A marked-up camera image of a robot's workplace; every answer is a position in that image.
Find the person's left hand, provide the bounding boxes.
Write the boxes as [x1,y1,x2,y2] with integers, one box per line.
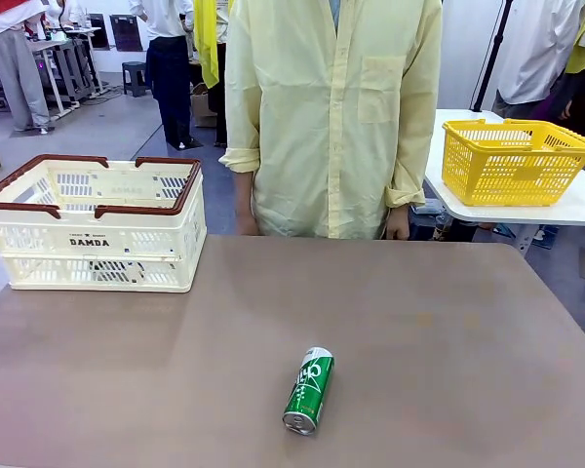
[385,214,411,241]

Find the person's right hand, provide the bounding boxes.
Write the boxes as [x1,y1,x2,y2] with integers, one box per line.
[234,212,261,237]

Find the green cider can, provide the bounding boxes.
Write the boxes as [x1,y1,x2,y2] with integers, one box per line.
[282,346,336,437]

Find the person's left forearm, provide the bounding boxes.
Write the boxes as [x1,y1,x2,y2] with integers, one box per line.
[383,145,438,219]

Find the person's right forearm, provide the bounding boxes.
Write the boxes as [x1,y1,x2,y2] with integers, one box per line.
[218,140,262,216]

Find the yellow plastic basket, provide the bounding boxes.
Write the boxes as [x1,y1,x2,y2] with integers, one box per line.
[441,118,585,207]

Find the cream folding shopping basket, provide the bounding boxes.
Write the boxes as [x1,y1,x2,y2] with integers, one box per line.
[0,154,209,293]

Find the brown paper bag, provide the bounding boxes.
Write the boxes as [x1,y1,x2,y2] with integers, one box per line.
[189,82,218,129]

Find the person in yellow shirt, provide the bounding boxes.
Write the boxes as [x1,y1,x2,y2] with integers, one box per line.
[217,0,444,241]

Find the bystander white shirt dark trousers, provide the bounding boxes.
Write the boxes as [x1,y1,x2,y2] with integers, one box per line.
[129,0,197,150]

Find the white side table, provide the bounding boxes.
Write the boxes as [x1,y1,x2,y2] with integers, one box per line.
[422,108,585,255]

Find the dark plastic stool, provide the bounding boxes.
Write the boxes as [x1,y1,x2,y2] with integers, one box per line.
[122,61,150,98]

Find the bystander with yellow cloth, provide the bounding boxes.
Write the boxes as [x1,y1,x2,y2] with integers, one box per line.
[193,0,231,148]

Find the black tripod pole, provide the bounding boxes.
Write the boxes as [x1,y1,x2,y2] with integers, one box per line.
[471,0,514,113]

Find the bystander in white shirt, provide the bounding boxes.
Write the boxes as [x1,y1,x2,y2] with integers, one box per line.
[491,0,585,121]

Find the white-legged work desk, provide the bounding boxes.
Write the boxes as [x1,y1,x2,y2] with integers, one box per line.
[26,26,104,117]

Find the bystander red top grey trousers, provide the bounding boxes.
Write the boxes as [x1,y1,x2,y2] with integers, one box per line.
[0,0,53,134]

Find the dark wall panel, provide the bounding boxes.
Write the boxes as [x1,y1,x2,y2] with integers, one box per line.
[109,14,143,53]
[87,13,111,51]

